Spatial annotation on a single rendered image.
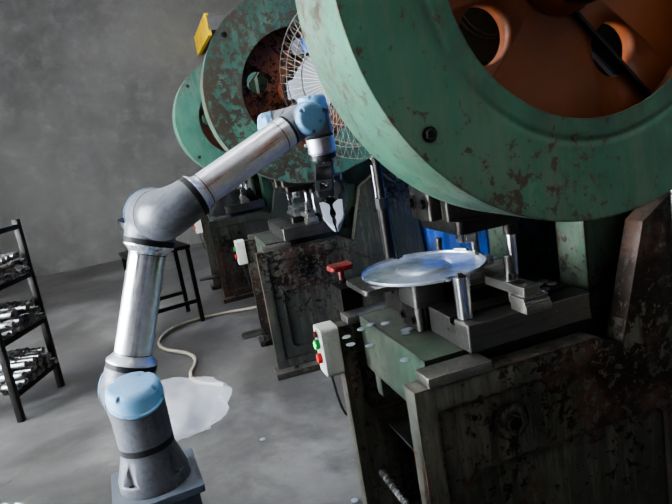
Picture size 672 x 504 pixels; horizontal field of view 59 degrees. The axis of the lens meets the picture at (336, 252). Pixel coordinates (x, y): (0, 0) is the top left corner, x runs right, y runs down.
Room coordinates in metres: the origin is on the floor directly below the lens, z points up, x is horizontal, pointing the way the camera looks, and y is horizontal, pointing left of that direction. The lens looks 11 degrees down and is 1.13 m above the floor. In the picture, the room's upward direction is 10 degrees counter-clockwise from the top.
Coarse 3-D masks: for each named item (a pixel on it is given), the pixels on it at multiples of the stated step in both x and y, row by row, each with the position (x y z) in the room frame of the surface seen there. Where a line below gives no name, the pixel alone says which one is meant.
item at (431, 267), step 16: (416, 256) 1.48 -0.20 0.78; (432, 256) 1.45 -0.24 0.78; (448, 256) 1.43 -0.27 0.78; (464, 256) 1.40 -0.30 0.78; (480, 256) 1.37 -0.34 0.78; (368, 272) 1.40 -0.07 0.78; (384, 272) 1.38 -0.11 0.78; (400, 272) 1.33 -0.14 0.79; (416, 272) 1.30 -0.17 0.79; (432, 272) 1.29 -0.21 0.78; (448, 272) 1.28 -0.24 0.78; (464, 272) 1.26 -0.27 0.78
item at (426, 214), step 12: (420, 192) 1.34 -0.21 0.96; (408, 204) 1.38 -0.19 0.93; (420, 204) 1.32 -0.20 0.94; (432, 204) 1.31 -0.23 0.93; (444, 204) 1.30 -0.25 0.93; (420, 216) 1.36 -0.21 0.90; (432, 216) 1.31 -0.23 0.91; (444, 216) 1.31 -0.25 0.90; (456, 216) 1.30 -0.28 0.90; (468, 216) 1.31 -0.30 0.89
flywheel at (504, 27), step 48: (480, 0) 0.97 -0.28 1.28; (528, 0) 0.99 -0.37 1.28; (576, 0) 0.94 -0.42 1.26; (624, 0) 1.04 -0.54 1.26; (528, 48) 0.99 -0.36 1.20; (576, 48) 1.01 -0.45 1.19; (624, 48) 1.07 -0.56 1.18; (528, 96) 0.99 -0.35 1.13; (576, 96) 1.01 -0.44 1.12; (624, 96) 1.04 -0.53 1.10
